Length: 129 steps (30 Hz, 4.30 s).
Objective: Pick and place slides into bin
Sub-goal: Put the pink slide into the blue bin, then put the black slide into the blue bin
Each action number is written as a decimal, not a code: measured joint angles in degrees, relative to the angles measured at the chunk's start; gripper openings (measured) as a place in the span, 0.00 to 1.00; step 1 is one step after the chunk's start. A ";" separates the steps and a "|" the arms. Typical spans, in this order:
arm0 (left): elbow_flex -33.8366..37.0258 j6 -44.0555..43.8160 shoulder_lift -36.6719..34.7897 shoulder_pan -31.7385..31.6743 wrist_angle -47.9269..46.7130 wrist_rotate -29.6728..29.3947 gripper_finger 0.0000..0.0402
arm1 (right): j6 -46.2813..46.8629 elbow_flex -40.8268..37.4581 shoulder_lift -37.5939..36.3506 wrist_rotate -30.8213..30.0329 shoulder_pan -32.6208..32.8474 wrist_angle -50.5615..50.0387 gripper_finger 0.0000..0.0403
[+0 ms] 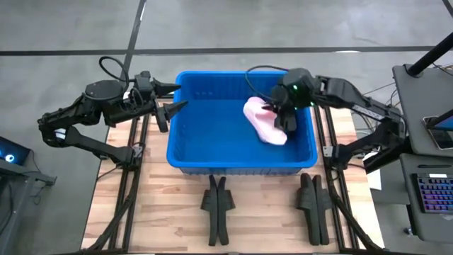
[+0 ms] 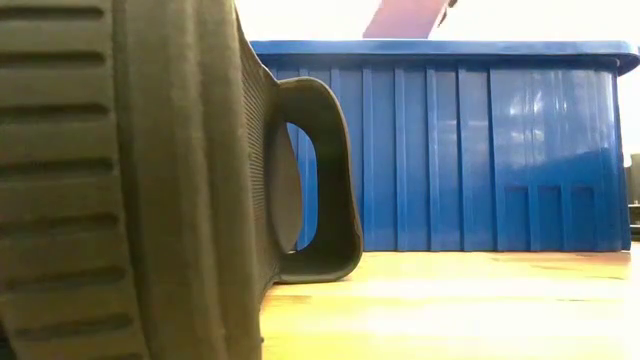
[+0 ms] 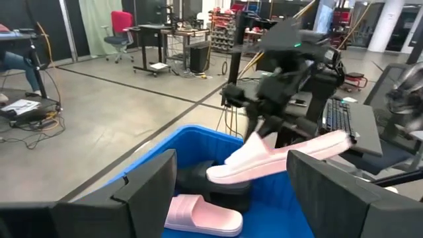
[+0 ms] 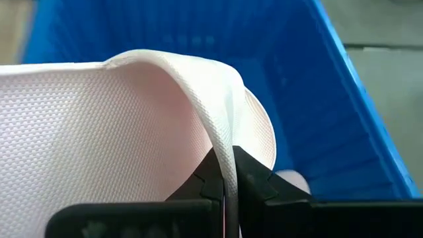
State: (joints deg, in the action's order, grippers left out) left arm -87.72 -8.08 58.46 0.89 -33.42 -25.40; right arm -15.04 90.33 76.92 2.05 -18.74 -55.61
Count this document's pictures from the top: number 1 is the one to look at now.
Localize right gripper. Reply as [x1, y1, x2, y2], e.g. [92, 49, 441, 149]
[261, 67, 319, 134]

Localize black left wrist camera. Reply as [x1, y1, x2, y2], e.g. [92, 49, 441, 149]
[134, 70, 154, 94]

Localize white paper sheet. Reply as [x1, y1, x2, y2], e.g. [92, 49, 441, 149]
[366, 169, 383, 191]

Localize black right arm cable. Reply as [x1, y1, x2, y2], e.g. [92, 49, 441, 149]
[245, 64, 289, 101]

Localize tablet blue screen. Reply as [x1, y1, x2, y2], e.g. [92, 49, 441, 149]
[432, 108, 453, 131]

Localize grey desk panel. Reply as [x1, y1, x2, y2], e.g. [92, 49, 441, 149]
[391, 63, 453, 159]
[398, 152, 453, 244]

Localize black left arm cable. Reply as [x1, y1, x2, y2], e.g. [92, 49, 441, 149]
[98, 55, 130, 86]

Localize backlit keyboard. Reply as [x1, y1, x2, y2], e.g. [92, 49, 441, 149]
[411, 172, 453, 215]

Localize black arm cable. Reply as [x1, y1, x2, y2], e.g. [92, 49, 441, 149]
[245, 64, 289, 101]
[98, 55, 130, 86]

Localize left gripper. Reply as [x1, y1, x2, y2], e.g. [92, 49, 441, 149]
[127, 80, 189, 134]

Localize black desk support bar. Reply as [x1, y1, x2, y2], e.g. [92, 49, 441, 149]
[362, 141, 413, 174]

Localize smartphone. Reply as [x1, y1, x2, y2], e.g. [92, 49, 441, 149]
[423, 115, 453, 150]

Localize blue plastic bin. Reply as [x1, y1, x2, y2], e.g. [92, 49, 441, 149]
[166, 69, 319, 176]

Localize black aluminium frame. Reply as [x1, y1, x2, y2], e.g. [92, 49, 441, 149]
[311, 102, 386, 254]
[80, 90, 174, 254]

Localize computer tower blue lights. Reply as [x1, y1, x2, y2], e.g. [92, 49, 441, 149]
[0, 136, 31, 166]

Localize grey metal desk frame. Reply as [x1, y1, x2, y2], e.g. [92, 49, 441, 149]
[0, 158, 57, 255]

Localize black pole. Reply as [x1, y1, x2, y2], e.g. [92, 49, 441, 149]
[406, 31, 453, 77]

